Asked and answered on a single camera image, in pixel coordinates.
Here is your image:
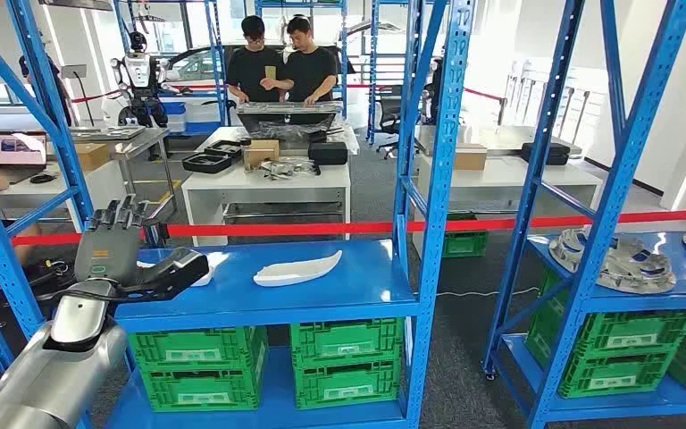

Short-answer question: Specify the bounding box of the blue steel shelf rack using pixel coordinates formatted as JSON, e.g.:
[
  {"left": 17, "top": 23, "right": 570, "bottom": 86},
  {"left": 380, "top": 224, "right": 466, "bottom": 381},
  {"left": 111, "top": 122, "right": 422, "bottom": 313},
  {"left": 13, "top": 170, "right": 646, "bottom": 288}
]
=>
[
  {"left": 481, "top": 0, "right": 686, "bottom": 429},
  {"left": 112, "top": 0, "right": 229, "bottom": 138},
  {"left": 0, "top": 147, "right": 46, "bottom": 429},
  {"left": 366, "top": 0, "right": 433, "bottom": 147},
  {"left": 254, "top": 0, "right": 350, "bottom": 120},
  {"left": 0, "top": 0, "right": 477, "bottom": 429}
]

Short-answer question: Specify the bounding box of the bagged cables pile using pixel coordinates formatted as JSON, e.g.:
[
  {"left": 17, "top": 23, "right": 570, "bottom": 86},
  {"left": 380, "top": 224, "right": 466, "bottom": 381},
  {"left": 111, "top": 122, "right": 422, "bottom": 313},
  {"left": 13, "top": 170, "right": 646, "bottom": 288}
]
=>
[{"left": 256, "top": 156, "right": 321, "bottom": 181}]

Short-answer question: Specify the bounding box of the cardboard box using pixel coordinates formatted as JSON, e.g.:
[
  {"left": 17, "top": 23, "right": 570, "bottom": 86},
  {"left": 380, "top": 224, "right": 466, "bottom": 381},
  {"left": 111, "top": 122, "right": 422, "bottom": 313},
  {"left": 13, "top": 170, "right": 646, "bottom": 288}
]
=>
[
  {"left": 73, "top": 142, "right": 111, "bottom": 172},
  {"left": 454, "top": 143, "right": 489, "bottom": 172},
  {"left": 242, "top": 139, "right": 280, "bottom": 171}
]

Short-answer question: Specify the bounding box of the blue lidded storage box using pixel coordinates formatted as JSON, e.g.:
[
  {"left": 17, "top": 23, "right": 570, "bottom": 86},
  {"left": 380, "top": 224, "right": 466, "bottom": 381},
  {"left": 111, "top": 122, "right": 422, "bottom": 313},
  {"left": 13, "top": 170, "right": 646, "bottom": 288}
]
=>
[{"left": 159, "top": 101, "right": 188, "bottom": 134}]

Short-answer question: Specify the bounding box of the black zip case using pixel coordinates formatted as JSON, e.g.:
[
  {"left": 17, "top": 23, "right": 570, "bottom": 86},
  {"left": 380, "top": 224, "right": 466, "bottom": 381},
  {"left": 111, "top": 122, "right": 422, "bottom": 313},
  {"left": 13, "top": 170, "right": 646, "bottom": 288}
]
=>
[
  {"left": 520, "top": 141, "right": 572, "bottom": 167},
  {"left": 307, "top": 141, "right": 349, "bottom": 166}
]

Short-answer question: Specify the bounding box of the humanoid robot white torso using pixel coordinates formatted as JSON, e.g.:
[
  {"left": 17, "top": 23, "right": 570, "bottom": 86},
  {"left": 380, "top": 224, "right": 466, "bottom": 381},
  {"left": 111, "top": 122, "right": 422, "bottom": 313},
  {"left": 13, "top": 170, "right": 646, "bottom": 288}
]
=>
[{"left": 109, "top": 30, "right": 172, "bottom": 129}]

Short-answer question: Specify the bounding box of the black foam case tray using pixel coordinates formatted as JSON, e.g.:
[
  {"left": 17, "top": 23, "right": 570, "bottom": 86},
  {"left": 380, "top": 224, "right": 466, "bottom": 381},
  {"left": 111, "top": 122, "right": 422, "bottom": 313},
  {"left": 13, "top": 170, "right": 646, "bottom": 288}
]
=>
[
  {"left": 181, "top": 152, "right": 235, "bottom": 175},
  {"left": 204, "top": 139, "right": 244, "bottom": 158}
]

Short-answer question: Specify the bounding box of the white floor cable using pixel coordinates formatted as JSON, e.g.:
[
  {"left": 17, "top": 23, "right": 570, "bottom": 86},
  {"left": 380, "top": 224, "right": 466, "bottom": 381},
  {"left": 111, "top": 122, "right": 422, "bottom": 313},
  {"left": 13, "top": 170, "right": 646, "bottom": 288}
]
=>
[{"left": 434, "top": 287, "right": 542, "bottom": 299}]

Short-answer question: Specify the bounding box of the long grey metal panel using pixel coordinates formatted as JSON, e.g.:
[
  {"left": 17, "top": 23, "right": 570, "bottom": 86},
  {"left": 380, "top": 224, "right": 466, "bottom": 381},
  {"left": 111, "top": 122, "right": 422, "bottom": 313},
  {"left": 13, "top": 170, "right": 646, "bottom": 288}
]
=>
[{"left": 236, "top": 100, "right": 344, "bottom": 116}]

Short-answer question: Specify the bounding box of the flat grey metal panel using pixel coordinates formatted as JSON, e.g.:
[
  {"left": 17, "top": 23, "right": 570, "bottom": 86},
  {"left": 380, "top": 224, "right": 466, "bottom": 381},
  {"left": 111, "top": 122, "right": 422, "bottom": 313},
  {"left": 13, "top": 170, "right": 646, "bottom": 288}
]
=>
[{"left": 67, "top": 125, "right": 146, "bottom": 142}]

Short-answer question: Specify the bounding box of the white locker row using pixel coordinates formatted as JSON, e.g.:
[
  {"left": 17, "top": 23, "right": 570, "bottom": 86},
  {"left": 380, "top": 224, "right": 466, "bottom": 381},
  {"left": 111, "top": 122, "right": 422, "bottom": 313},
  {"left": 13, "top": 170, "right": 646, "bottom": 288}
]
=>
[{"left": 502, "top": 59, "right": 607, "bottom": 140}]

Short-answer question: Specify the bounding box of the black stanchion post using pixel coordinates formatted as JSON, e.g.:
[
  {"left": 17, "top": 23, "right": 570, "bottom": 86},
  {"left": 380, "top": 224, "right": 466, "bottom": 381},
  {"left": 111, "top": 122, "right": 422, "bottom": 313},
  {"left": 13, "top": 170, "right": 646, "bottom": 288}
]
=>
[{"left": 141, "top": 217, "right": 170, "bottom": 248}]

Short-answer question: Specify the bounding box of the white car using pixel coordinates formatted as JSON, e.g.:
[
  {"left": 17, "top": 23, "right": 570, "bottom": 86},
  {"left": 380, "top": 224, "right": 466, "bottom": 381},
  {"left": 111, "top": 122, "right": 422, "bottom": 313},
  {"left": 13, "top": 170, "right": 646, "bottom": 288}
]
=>
[{"left": 162, "top": 21, "right": 406, "bottom": 84}]

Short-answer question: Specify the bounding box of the open laptop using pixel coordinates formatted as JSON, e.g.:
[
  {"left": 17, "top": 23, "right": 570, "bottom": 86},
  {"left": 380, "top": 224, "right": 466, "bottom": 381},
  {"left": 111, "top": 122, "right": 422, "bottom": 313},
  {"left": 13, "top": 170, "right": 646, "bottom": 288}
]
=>
[{"left": 0, "top": 130, "right": 48, "bottom": 185}]

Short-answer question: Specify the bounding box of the white moulded plastic part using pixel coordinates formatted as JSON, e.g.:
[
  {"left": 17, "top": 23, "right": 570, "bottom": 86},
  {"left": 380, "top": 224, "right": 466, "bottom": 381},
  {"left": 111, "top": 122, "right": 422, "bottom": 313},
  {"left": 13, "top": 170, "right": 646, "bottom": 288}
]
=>
[
  {"left": 253, "top": 250, "right": 343, "bottom": 289},
  {"left": 136, "top": 251, "right": 231, "bottom": 290}
]

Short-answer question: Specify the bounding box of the white table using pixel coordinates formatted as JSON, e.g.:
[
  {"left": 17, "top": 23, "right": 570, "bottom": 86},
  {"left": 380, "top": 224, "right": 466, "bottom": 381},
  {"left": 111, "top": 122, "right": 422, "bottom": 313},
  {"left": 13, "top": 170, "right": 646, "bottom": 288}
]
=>
[
  {"left": 181, "top": 125, "right": 353, "bottom": 247},
  {"left": 412, "top": 155, "right": 605, "bottom": 258}
]

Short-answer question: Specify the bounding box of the sign stand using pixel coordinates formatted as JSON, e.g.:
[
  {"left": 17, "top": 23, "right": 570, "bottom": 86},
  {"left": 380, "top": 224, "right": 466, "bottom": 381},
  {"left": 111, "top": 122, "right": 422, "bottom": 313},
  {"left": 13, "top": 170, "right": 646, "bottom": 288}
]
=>
[{"left": 60, "top": 63, "right": 95, "bottom": 127}]

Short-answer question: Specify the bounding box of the thin red barrier belt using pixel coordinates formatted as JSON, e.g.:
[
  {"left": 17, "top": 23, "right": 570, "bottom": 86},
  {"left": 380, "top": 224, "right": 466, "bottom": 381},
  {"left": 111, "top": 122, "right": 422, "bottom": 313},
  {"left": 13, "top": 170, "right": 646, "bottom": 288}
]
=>
[{"left": 71, "top": 82, "right": 226, "bottom": 105}]

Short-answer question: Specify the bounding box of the clear plastic wrap pile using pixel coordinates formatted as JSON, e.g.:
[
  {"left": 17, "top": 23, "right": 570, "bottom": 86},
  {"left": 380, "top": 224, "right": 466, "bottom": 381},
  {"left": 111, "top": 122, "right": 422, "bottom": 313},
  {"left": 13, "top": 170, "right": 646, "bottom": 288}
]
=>
[{"left": 247, "top": 121, "right": 359, "bottom": 156}]

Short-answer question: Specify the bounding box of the steel workbench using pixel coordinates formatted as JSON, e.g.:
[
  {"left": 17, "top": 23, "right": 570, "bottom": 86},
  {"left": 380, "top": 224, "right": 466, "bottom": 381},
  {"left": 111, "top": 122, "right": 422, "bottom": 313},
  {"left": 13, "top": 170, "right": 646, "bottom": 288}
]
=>
[
  {"left": 46, "top": 125, "right": 179, "bottom": 215},
  {"left": 416, "top": 124, "right": 584, "bottom": 158}
]

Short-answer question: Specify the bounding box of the black office chair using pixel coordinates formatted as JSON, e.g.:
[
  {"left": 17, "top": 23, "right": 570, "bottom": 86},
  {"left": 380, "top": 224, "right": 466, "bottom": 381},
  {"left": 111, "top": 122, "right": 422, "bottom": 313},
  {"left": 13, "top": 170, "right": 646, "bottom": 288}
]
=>
[{"left": 376, "top": 85, "right": 421, "bottom": 161}]

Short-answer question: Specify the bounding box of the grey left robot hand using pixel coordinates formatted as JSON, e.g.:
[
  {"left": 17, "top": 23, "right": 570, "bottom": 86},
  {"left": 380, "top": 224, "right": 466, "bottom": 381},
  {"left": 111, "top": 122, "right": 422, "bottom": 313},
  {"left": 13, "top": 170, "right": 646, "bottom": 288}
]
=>
[{"left": 73, "top": 195, "right": 150, "bottom": 287}]

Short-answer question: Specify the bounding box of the white desk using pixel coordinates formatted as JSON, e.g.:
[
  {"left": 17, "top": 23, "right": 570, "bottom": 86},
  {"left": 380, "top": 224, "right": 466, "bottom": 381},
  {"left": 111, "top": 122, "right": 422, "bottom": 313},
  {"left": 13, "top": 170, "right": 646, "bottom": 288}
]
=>
[{"left": 0, "top": 139, "right": 128, "bottom": 232}]

